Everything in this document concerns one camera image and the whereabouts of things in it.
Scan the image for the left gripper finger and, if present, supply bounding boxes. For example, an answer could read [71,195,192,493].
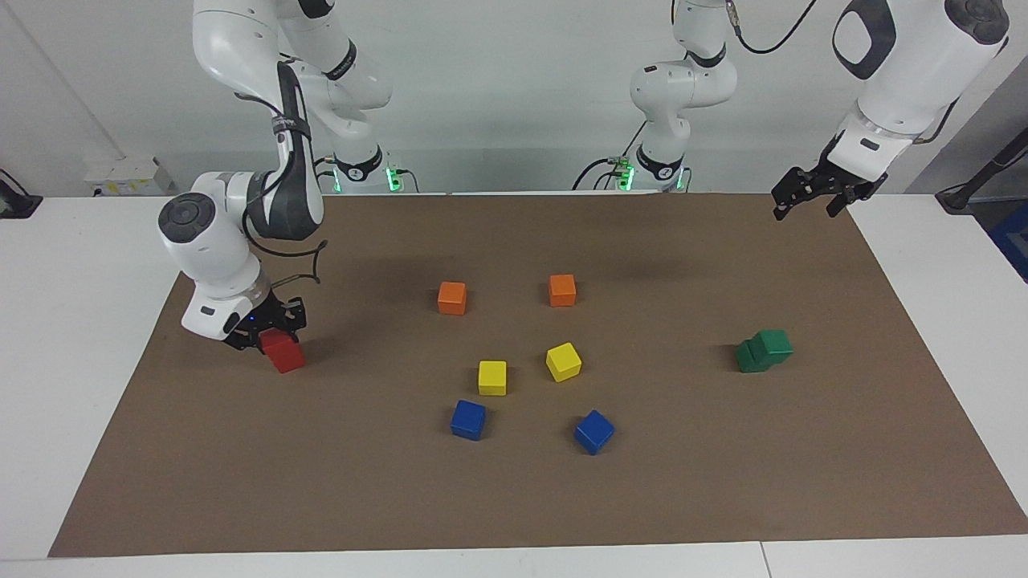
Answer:
[826,186,864,219]
[773,165,832,221]

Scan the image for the green wooden cube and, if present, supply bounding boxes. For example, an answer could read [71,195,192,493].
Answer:
[734,340,778,374]
[753,329,794,364]

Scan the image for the black stand with pole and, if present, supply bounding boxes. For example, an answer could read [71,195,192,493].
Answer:
[936,127,1028,214]

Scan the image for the blue crate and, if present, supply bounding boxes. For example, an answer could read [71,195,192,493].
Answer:
[988,199,1028,283]

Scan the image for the white power strip box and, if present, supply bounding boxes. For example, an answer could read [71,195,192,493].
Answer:
[84,156,174,197]

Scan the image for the blue wooden cube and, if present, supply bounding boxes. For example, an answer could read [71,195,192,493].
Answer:
[450,399,487,442]
[573,409,617,456]

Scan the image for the black clamp base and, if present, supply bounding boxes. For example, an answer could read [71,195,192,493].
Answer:
[0,167,43,220]

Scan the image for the brown table mat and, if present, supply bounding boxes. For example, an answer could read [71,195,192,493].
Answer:
[48,191,1028,559]

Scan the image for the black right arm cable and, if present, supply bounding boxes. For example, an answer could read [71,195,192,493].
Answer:
[233,48,330,290]

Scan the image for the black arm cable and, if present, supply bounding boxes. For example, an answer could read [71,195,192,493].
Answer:
[233,48,330,290]
[723,0,961,147]

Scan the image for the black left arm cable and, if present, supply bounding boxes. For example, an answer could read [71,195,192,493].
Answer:
[723,0,961,147]

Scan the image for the black left base cables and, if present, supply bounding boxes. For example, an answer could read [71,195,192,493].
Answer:
[572,124,647,192]

